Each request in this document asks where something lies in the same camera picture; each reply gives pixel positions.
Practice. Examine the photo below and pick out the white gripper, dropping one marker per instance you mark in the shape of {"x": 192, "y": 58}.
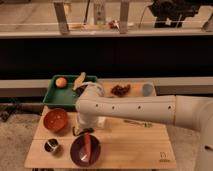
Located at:
{"x": 87, "y": 124}

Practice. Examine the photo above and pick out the red pepper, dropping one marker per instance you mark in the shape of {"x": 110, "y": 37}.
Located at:
{"x": 87, "y": 142}

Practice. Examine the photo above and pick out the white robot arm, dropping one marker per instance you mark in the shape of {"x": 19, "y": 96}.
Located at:
{"x": 190, "y": 112}

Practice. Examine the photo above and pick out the purple bowl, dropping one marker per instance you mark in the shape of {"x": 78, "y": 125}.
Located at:
{"x": 78, "y": 151}

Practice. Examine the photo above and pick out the orange bowl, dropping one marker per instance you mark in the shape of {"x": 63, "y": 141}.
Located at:
{"x": 55, "y": 120}

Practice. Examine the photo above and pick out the green tray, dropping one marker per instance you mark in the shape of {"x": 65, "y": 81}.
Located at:
{"x": 61, "y": 97}

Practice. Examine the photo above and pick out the dark red grapes bunch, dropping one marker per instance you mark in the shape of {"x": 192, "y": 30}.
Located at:
{"x": 120, "y": 91}

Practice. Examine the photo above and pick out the orange fruit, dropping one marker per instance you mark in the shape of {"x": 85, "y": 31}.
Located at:
{"x": 61, "y": 82}

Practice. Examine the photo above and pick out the tan banana piece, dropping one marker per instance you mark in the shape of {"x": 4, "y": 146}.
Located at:
{"x": 79, "y": 80}

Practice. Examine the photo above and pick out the grey blue cup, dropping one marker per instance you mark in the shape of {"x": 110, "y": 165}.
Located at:
{"x": 147, "y": 89}

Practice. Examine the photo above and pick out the black machine in background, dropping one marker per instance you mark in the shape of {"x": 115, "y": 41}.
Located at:
{"x": 172, "y": 13}

